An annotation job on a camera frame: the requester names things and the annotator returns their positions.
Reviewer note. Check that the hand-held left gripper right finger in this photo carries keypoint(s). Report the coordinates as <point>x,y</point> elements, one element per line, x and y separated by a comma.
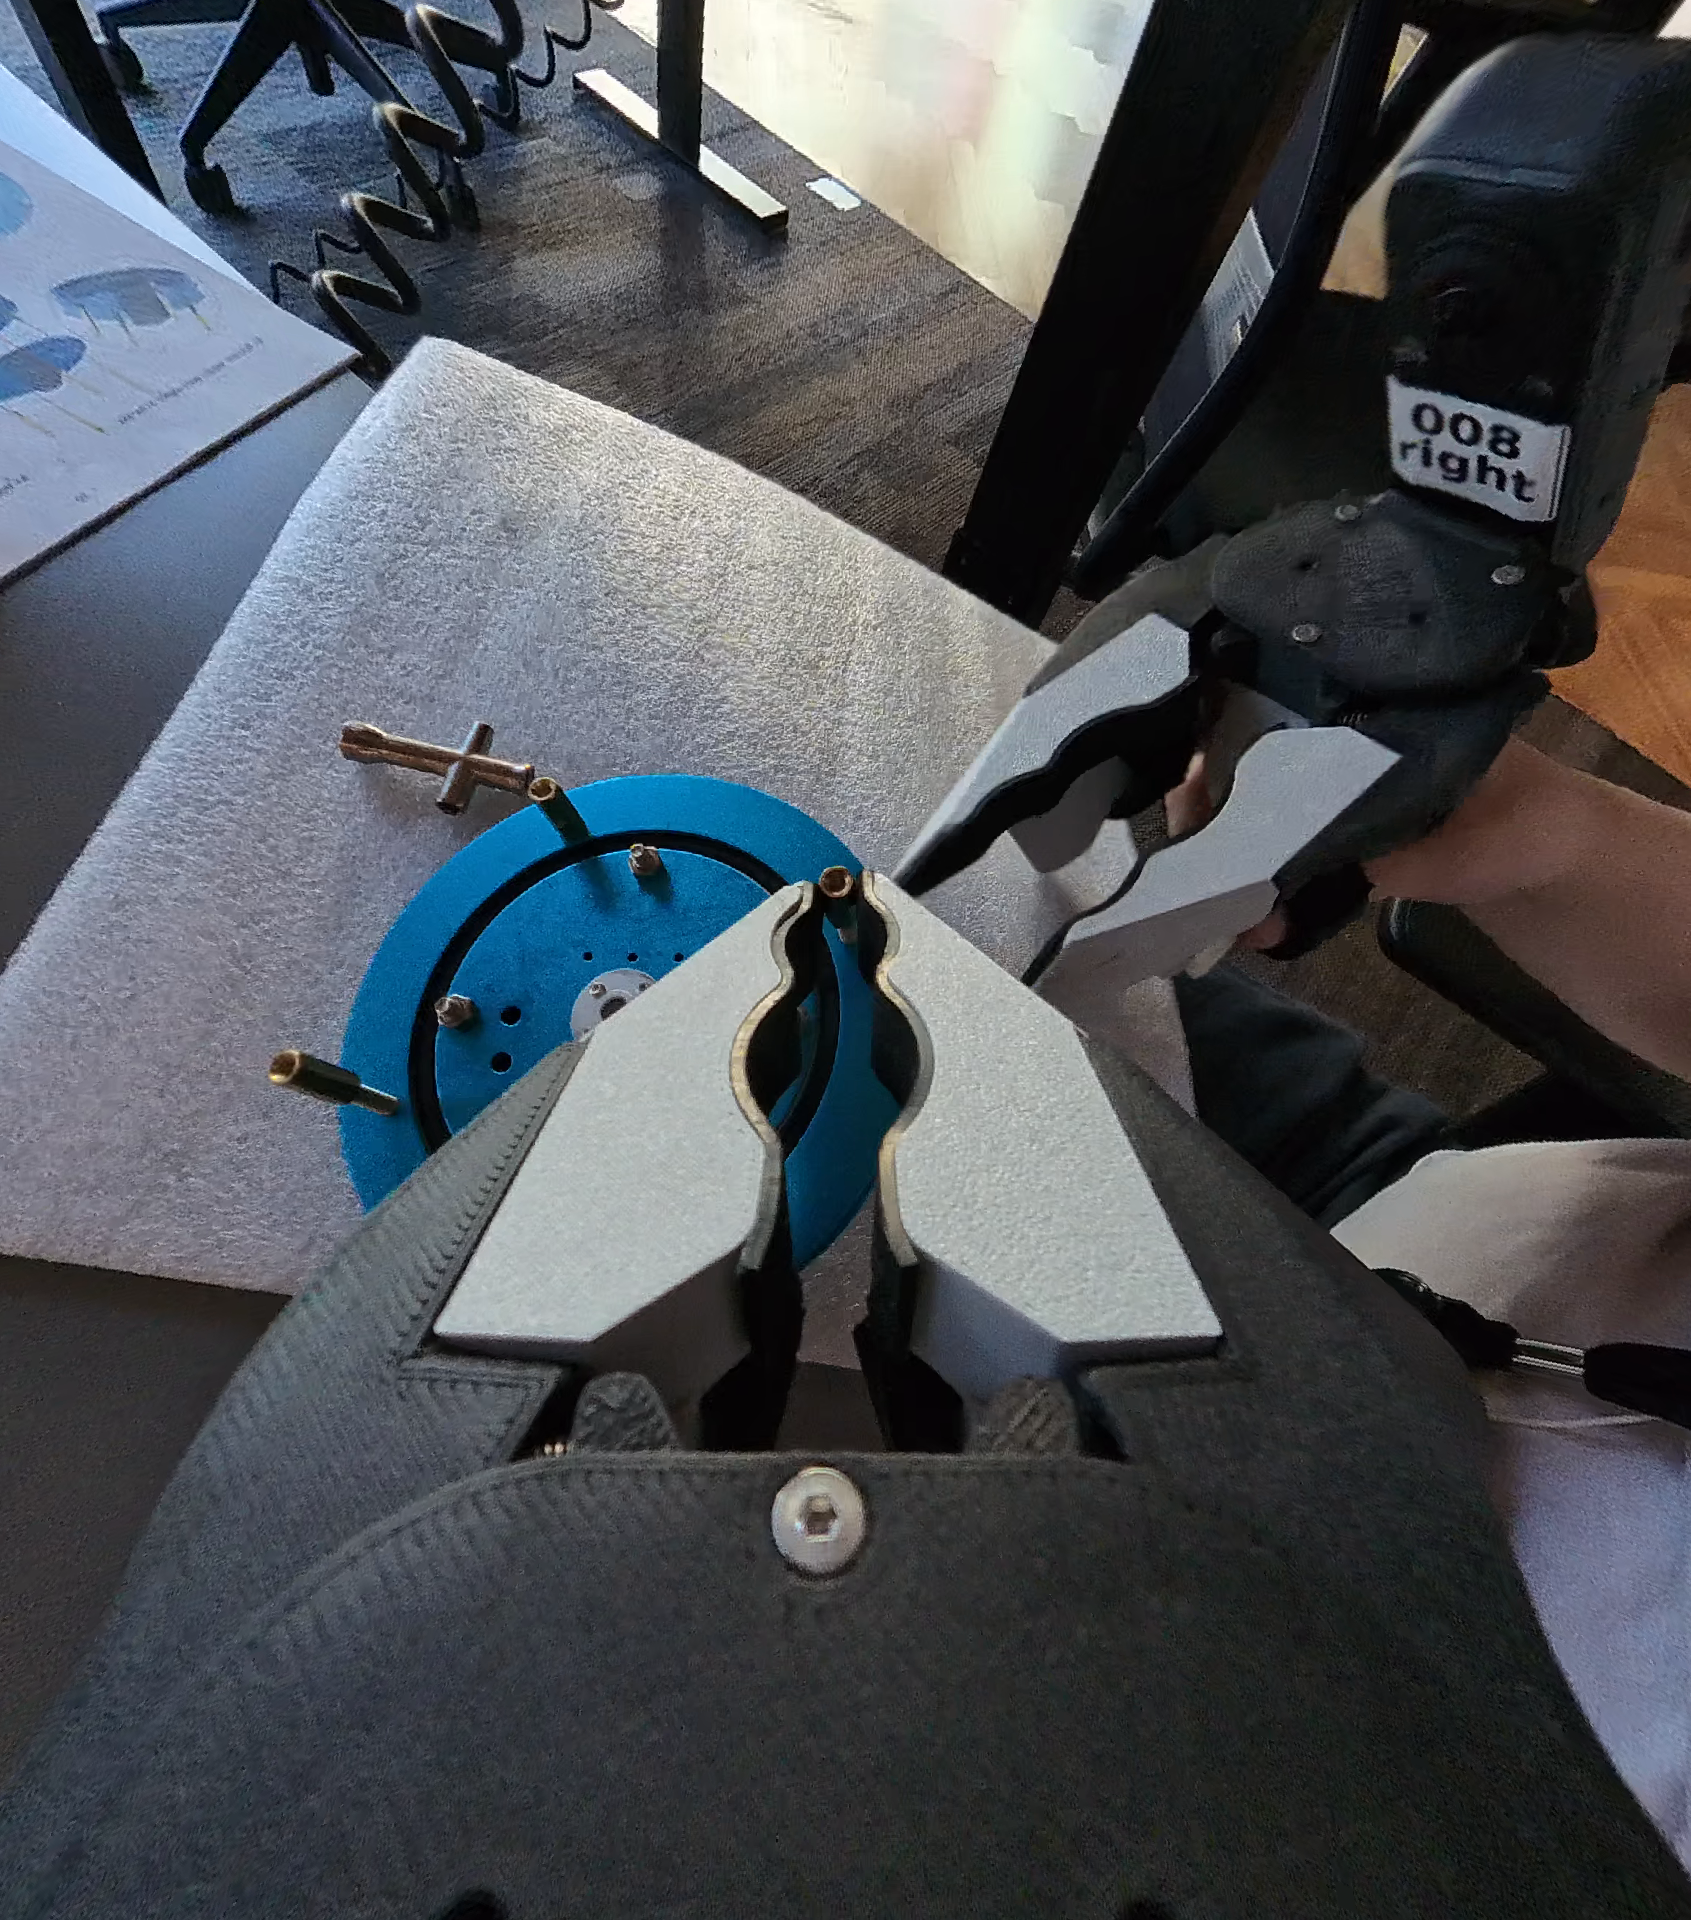
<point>1055,1201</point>

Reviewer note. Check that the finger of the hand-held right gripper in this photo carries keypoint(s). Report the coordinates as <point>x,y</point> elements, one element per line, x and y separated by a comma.
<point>1069,720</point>
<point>1265,825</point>

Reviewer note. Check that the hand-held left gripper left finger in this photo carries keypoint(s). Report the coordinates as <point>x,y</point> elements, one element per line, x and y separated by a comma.
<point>606,1201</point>

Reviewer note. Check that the blue round base plate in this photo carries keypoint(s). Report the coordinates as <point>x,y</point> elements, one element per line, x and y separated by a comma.
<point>522,961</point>

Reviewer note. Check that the metal socket wrench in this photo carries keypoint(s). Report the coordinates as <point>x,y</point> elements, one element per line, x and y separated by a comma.
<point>424,751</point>

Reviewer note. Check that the black desk column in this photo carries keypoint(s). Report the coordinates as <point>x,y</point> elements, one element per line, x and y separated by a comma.
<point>1085,301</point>

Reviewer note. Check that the dark grey desk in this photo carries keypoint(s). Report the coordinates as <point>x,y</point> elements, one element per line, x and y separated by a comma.
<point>34,1424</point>

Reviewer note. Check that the black metal desk leg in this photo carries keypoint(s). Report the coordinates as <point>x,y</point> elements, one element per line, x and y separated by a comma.
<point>680,74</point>
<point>88,91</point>

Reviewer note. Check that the person's right hand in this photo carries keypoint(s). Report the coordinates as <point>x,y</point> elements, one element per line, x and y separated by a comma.
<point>1519,840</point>

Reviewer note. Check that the person's dark trousers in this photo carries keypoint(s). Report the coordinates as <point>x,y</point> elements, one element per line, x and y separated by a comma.
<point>1309,1094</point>

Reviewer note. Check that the white floor sticker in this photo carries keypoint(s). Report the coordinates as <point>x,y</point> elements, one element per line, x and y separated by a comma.
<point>834,191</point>

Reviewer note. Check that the white foam sheet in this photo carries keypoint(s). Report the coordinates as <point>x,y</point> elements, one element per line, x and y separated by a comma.
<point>484,524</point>

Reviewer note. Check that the printed instruction manual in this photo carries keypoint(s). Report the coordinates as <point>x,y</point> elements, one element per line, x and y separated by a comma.
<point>110,421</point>

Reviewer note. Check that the black chair base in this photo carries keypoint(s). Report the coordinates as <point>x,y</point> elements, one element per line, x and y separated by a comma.
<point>260,60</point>

